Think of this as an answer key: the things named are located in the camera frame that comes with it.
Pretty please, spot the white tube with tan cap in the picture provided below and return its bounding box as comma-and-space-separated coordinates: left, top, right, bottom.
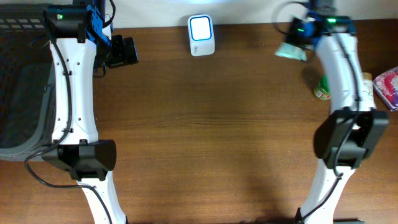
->
363, 72, 376, 108

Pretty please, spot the purple red pad pack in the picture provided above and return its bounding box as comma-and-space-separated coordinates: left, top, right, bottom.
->
373, 67, 397, 111

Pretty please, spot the grey plastic mesh basket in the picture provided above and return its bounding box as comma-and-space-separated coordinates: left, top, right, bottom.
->
1, 3, 55, 161

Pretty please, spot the green lid jar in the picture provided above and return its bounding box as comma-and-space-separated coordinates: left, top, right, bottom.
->
313, 75, 330, 100

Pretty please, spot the teal wipes packet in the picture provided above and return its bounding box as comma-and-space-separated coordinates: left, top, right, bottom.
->
275, 42, 307, 61

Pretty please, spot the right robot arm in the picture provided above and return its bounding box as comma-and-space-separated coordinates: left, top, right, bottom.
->
285, 1, 389, 223

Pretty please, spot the white barcode scanner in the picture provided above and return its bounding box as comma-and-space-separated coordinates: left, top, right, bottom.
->
187, 14, 215, 57

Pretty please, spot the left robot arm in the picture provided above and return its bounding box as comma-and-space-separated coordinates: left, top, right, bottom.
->
39, 1, 139, 223

